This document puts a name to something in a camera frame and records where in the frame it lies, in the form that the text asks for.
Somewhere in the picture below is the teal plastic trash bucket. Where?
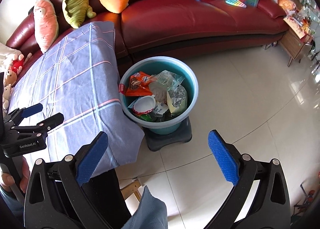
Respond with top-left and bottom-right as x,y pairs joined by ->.
119,56 -> 199,135

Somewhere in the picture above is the person's left hand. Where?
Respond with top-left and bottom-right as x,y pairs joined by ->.
0,157 -> 30,193

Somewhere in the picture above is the beige plush bunny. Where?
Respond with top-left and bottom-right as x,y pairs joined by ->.
3,84 -> 13,114

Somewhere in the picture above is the brown teddy bear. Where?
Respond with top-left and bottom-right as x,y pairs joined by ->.
4,70 -> 17,87

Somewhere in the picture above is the red white plush toy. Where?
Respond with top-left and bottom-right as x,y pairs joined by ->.
9,53 -> 32,76

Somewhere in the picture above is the grey plaid tablecloth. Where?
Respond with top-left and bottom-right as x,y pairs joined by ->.
9,21 -> 144,175

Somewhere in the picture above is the dark plastic step stool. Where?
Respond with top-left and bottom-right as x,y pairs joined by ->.
143,117 -> 192,151

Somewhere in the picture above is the silver foil packet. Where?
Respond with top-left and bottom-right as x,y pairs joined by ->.
167,85 -> 188,116

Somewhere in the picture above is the orange snack packet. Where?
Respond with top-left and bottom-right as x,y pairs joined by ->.
125,71 -> 153,97

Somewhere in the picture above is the clear plastic bag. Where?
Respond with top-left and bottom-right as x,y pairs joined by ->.
149,70 -> 185,103

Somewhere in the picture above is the green plush dinosaur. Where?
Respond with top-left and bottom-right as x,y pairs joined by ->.
62,0 -> 97,29

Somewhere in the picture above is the wooden side table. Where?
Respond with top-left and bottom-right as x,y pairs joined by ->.
279,17 -> 313,67

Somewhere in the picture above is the dark red leather sofa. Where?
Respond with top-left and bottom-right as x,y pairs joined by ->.
5,0 -> 290,63

